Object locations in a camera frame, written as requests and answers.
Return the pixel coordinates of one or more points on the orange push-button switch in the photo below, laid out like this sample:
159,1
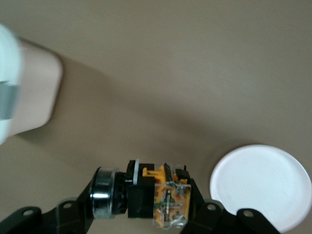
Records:
141,195

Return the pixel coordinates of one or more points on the white lidded box grey clips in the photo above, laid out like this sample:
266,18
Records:
29,87

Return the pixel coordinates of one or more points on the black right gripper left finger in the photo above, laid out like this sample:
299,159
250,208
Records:
48,219

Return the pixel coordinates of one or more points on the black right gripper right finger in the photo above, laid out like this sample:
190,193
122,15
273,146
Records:
214,219

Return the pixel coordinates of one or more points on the pale pink round plate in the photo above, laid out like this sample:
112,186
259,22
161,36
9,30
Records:
260,185

